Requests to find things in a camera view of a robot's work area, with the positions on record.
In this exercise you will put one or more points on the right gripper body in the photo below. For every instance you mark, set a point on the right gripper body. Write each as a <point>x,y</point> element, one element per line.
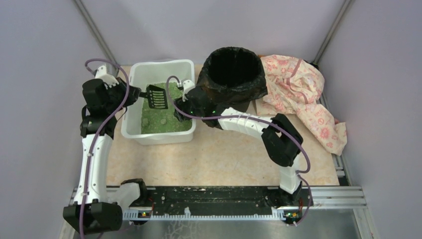
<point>190,100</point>

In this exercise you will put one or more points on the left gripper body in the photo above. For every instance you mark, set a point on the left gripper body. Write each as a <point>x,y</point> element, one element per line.
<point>132,94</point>

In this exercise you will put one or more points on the black litter scoop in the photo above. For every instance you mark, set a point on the black litter scoop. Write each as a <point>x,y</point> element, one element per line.
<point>156,97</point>

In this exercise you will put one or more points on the white plastic litter box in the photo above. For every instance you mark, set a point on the white plastic litter box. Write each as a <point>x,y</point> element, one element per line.
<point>156,73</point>

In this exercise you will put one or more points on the black trash bin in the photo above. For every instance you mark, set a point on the black trash bin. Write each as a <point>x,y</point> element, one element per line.
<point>241,107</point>

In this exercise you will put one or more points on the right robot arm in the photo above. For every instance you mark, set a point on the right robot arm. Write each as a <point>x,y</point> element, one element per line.
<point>282,141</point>

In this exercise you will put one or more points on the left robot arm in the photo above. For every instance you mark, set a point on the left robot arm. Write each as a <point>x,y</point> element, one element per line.
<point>95,148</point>

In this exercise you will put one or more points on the black garbage bag liner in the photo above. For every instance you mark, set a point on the black garbage bag liner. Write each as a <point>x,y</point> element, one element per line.
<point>233,75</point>

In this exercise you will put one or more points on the pink floral cloth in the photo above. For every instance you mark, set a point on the pink floral cloth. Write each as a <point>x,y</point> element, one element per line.
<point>294,88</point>

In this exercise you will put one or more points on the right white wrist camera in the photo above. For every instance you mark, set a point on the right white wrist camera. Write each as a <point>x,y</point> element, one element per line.
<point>185,86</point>

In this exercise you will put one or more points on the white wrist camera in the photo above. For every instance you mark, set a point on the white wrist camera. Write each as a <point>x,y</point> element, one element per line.
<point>185,86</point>
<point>105,74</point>

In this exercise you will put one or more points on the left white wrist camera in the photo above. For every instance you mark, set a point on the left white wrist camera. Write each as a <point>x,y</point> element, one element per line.
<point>105,74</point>

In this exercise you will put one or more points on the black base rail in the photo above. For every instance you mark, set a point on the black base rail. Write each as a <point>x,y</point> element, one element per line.
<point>218,203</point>

